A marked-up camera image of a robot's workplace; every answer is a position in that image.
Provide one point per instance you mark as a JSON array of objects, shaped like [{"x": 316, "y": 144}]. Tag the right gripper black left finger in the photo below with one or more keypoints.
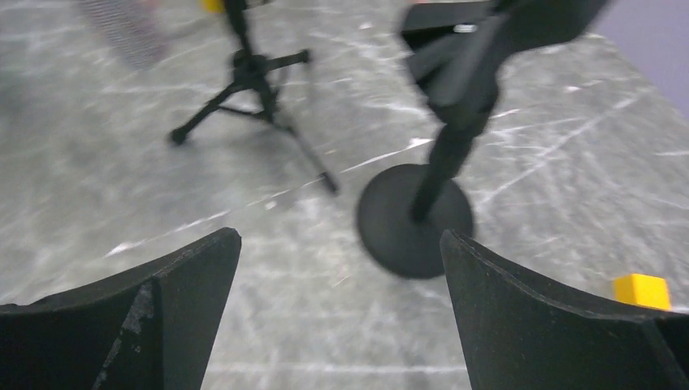
[{"x": 150, "y": 327}]

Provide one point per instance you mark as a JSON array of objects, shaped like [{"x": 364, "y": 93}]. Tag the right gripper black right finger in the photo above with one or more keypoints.
[{"x": 523, "y": 330}]

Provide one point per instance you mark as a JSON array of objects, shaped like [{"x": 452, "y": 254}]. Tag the black round-base clip mic stand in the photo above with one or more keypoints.
[{"x": 456, "y": 51}]

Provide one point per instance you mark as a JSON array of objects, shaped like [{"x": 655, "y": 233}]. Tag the glitter silver toy microphone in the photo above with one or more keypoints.
[{"x": 130, "y": 27}]

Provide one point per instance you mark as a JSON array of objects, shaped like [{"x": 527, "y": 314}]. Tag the yellow cube near music stand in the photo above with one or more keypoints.
[{"x": 212, "y": 6}]

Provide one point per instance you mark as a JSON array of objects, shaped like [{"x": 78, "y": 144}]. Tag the yellow cube near teal microphone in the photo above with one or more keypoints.
[{"x": 643, "y": 290}]

